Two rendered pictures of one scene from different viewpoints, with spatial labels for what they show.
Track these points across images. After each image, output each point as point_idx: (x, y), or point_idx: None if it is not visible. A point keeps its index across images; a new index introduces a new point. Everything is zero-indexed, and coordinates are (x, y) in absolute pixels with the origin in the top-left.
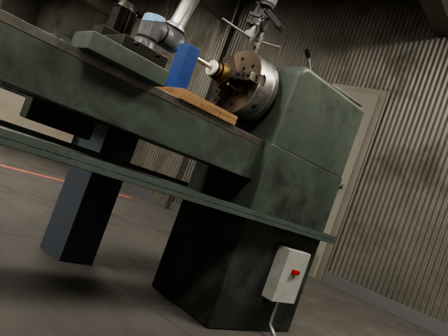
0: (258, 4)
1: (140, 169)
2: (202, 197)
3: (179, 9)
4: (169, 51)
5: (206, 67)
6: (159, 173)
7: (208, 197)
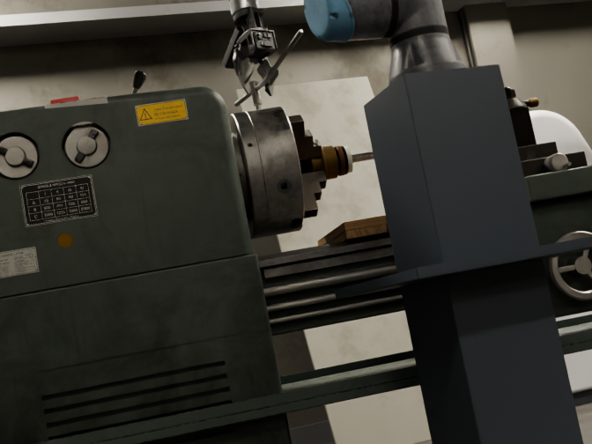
0: (261, 16)
1: (412, 373)
2: (381, 360)
3: None
4: (342, 40)
5: (351, 158)
6: (361, 378)
7: (371, 361)
